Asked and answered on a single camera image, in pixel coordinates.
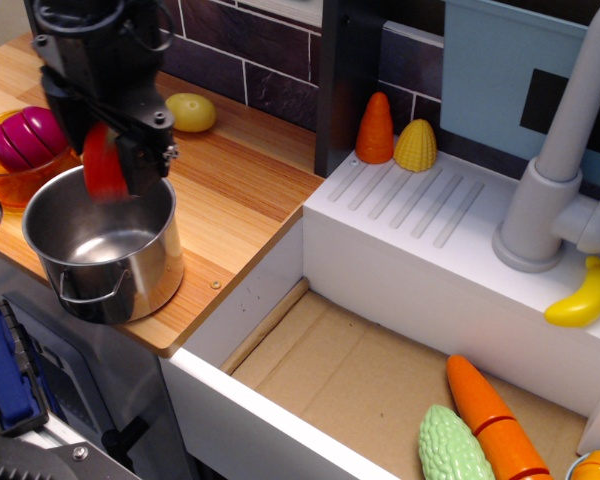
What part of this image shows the purple toy radish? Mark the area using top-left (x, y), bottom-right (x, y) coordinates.
top-left (0, 106), bottom-right (69, 173)

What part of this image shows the orange toy fruit in bowl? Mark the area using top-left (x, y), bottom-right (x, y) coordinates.
top-left (569, 450), bottom-right (600, 480)

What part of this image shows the stainless steel pot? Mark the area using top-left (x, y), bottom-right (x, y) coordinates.
top-left (22, 167), bottom-right (184, 325)

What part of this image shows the grey toy faucet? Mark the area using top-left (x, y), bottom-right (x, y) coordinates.
top-left (492, 9), bottom-right (600, 273)

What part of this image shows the green toy bitter gourd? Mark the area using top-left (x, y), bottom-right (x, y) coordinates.
top-left (418, 404), bottom-right (495, 479)

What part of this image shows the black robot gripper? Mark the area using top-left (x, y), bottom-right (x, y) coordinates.
top-left (31, 1), bottom-right (178, 196)

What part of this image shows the orange transparent bowl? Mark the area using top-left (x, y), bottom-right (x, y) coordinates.
top-left (0, 109), bottom-right (81, 211)

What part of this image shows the light blue wall panel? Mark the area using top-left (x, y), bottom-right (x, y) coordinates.
top-left (440, 1), bottom-right (587, 178)

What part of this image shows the orange toy carrot tip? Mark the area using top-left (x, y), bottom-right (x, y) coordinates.
top-left (355, 92), bottom-right (394, 164)

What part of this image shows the yellow toy banana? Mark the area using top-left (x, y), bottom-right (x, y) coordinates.
top-left (544, 256), bottom-right (600, 328)

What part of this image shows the yellow toy potato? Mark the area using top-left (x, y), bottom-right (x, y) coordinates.
top-left (166, 93), bottom-right (217, 133)

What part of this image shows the yellow toy corn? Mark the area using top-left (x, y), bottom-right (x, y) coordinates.
top-left (394, 119), bottom-right (438, 172)

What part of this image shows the white toy sink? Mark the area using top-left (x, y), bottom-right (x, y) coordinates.
top-left (162, 154), bottom-right (600, 479)

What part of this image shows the red toy strawberry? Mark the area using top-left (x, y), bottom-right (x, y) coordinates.
top-left (83, 122), bottom-right (128, 202)

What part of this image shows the large orange toy carrot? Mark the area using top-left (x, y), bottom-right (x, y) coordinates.
top-left (446, 355), bottom-right (552, 479)

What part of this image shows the blue clamp tool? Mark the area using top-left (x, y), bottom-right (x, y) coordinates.
top-left (0, 300), bottom-right (48, 437)

